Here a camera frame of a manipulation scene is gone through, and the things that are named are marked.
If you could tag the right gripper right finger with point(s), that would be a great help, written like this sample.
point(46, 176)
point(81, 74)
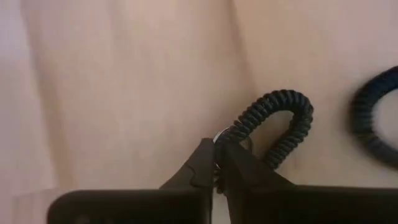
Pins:
point(295, 205)

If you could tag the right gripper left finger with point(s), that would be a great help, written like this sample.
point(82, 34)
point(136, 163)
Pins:
point(155, 205)

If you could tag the black object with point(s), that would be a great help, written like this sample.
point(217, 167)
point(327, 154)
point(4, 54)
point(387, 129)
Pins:
point(280, 96)

